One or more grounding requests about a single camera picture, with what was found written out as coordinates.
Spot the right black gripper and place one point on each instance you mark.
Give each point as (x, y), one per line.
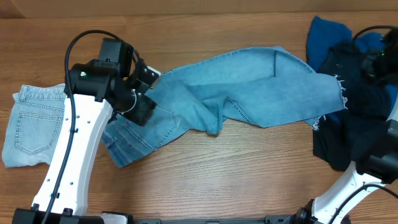
(372, 64)

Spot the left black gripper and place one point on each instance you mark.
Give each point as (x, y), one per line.
(144, 109)

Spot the medium blue denim jeans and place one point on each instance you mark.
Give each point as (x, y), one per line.
(263, 86)

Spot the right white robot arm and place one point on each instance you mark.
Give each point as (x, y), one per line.
(375, 169)

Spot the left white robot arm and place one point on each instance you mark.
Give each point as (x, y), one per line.
(115, 83)

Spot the blue t-shirt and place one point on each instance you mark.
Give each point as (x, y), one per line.
(329, 37)

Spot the dark navy garment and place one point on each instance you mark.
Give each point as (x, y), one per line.
(343, 134)

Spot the light blue folded jeans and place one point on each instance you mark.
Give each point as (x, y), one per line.
(34, 125)

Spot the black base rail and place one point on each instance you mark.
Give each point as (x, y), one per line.
(199, 221)

